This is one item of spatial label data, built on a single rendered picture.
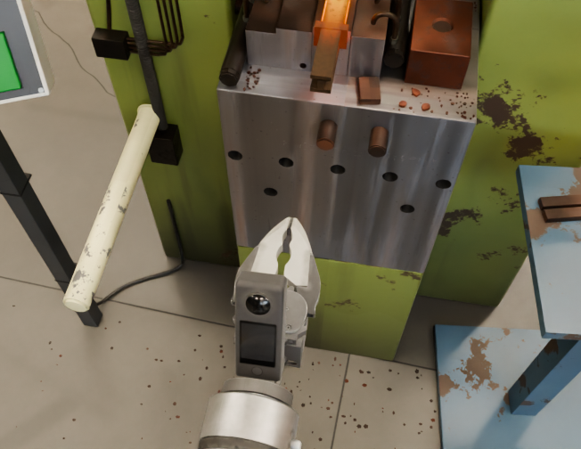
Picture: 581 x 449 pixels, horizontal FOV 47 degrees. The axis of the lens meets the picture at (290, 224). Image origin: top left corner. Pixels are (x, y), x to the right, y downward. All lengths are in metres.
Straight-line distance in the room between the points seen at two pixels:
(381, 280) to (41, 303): 0.97
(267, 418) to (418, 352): 1.18
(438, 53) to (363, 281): 0.58
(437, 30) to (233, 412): 0.63
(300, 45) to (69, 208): 1.23
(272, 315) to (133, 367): 1.19
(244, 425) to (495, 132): 0.84
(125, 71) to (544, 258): 0.83
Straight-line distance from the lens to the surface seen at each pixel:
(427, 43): 0.99
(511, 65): 1.19
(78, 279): 1.17
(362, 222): 1.21
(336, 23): 0.95
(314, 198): 1.17
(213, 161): 1.48
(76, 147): 2.22
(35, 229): 1.45
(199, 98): 1.33
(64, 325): 1.88
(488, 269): 1.71
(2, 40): 0.97
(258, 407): 0.63
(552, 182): 1.16
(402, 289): 1.41
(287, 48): 1.00
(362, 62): 1.00
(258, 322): 0.63
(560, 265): 1.07
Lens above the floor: 1.63
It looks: 57 degrees down
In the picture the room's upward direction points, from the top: straight up
